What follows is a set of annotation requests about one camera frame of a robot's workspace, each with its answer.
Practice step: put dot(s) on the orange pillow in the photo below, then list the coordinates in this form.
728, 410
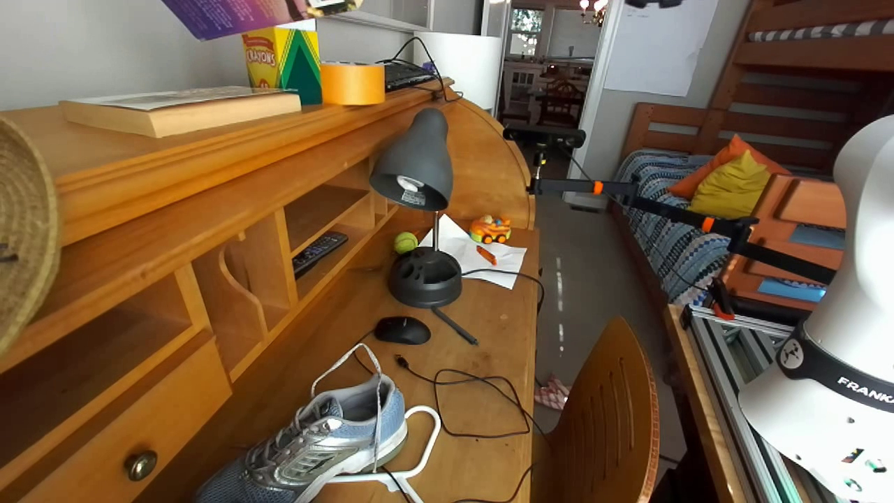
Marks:
693, 183

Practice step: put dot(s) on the large tan book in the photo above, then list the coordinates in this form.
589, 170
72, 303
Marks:
178, 114

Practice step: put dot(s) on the black desk lamp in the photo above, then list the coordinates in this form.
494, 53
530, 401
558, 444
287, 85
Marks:
420, 156

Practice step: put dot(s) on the yellow pillow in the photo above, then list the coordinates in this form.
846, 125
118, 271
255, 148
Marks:
730, 184

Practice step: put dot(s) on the grey blue sneaker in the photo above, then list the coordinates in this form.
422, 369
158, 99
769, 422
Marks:
316, 441

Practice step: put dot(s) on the striped bed blanket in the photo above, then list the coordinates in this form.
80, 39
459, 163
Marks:
681, 247

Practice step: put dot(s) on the woven straw hat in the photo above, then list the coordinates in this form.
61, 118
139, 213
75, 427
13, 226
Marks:
23, 233

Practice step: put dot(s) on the metal drawer knob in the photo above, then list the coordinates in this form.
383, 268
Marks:
142, 464

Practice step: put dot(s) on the black red clamp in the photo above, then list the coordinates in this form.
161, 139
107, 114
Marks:
723, 303

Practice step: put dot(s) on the yellow masking tape roll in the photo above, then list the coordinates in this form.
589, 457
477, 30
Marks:
354, 85

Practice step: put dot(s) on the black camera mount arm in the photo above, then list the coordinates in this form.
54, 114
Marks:
681, 213

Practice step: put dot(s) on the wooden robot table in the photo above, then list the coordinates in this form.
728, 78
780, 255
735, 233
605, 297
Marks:
709, 420

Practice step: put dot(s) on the black pen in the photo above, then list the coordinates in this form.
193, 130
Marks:
455, 324

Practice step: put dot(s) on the green tennis ball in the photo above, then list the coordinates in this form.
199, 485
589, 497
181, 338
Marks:
406, 244

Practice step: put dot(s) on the black flat device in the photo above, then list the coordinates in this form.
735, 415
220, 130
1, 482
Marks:
406, 74

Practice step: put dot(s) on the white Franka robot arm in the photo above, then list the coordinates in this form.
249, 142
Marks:
840, 420

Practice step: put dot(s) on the orange marker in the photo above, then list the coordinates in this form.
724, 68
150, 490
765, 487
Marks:
487, 255

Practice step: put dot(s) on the black remote control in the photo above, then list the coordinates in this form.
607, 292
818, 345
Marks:
320, 251

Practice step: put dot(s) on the wooden bunk bed frame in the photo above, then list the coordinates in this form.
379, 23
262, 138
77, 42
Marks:
800, 57

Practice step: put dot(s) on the white paper sheet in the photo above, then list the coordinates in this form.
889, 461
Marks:
457, 247

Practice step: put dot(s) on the wooden chair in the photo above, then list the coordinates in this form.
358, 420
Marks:
605, 420

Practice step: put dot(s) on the aluminium profile frame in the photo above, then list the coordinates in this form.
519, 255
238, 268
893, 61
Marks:
735, 352

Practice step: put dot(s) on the yellow green crayon box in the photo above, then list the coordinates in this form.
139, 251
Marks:
281, 64

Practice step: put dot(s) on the purple cover book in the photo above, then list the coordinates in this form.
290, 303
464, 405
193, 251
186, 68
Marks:
232, 14

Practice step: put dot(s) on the black computer mouse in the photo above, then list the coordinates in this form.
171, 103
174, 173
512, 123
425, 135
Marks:
404, 331

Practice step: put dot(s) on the orange boxes stack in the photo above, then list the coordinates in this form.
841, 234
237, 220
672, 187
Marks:
811, 204

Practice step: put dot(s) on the wooden roll-top desk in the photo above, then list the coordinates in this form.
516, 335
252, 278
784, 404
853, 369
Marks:
142, 213

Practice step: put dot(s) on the red patterned floor item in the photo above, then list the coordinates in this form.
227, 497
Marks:
552, 392

